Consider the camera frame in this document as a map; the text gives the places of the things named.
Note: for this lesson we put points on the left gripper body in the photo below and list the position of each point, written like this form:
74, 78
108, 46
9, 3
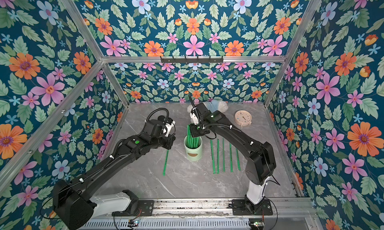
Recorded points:
165, 142

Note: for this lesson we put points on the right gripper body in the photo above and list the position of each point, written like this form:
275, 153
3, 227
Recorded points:
196, 131

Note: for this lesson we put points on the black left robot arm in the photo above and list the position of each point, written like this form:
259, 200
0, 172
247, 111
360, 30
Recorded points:
75, 202

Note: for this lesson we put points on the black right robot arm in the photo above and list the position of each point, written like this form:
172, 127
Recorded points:
261, 161

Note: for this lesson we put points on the bundle of green wrapped straws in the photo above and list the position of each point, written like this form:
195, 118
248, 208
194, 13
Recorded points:
192, 142

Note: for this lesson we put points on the light green storage cup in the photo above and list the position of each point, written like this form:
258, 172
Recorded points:
194, 154

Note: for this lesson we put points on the white plush teddy bear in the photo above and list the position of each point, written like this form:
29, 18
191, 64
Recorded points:
214, 105

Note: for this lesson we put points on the black wall hook rack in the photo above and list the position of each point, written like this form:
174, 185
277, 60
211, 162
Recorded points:
187, 60

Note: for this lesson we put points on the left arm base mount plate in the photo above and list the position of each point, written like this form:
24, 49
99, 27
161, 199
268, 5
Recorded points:
141, 208

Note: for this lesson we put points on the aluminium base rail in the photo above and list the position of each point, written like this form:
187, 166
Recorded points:
283, 207

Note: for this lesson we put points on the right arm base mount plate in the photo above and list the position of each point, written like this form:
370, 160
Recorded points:
240, 207

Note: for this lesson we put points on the white vented cable duct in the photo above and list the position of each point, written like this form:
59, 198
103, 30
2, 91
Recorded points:
168, 224

